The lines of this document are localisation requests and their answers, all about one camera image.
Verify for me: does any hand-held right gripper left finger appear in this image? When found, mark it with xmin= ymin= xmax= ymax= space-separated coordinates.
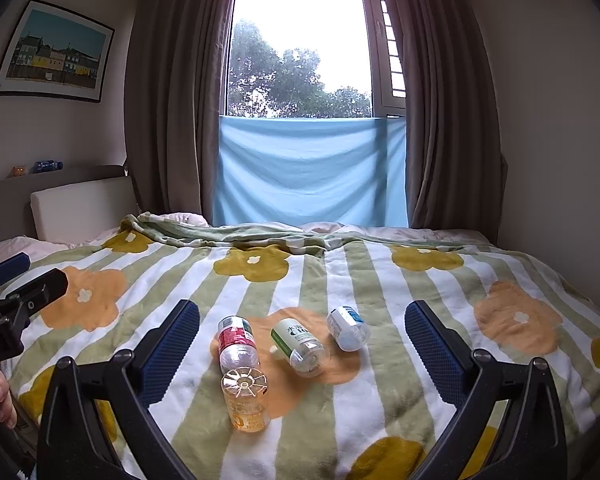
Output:
xmin=36 ymin=299 xmax=201 ymax=480

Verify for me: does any green label plastic bottle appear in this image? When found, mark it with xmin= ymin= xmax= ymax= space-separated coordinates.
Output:
xmin=270 ymin=318 xmax=327 ymax=377

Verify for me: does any white headboard cushion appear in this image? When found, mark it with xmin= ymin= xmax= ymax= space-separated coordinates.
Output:
xmin=29 ymin=175 xmax=140 ymax=241

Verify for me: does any grey bed headboard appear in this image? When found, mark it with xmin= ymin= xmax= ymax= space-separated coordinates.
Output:
xmin=0 ymin=163 xmax=132 ymax=263

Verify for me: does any orange drink plastic bottle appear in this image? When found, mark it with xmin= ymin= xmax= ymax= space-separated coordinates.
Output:
xmin=221 ymin=367 xmax=271 ymax=432

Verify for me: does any striped flower print blanket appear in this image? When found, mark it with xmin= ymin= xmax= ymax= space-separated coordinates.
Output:
xmin=0 ymin=212 xmax=600 ymax=480

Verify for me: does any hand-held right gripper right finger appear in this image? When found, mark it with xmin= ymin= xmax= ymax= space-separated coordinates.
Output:
xmin=404 ymin=300 xmax=568 ymax=480

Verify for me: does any framed houses picture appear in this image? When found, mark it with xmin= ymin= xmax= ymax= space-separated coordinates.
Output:
xmin=0 ymin=0 xmax=116 ymax=105

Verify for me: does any person's left hand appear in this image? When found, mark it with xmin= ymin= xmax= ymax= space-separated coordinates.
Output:
xmin=0 ymin=367 xmax=19 ymax=430

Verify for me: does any red label plastic bottle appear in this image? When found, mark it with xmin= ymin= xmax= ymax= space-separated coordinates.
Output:
xmin=217 ymin=315 xmax=260 ymax=374

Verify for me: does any blue label plastic bottle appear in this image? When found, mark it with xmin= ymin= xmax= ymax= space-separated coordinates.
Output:
xmin=327 ymin=305 xmax=371 ymax=352

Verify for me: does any white frame window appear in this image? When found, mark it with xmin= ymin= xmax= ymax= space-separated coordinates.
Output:
xmin=225 ymin=0 xmax=409 ymax=121

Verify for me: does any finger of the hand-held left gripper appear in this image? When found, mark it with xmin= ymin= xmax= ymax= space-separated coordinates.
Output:
xmin=4 ymin=267 xmax=69 ymax=320
xmin=0 ymin=252 xmax=32 ymax=291

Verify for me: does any light blue hanging cloth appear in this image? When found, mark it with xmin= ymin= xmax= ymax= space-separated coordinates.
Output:
xmin=212 ymin=114 xmax=410 ymax=229

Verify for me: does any brown curtain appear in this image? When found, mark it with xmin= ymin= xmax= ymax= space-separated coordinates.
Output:
xmin=124 ymin=0 xmax=239 ymax=227
xmin=379 ymin=0 xmax=509 ymax=232

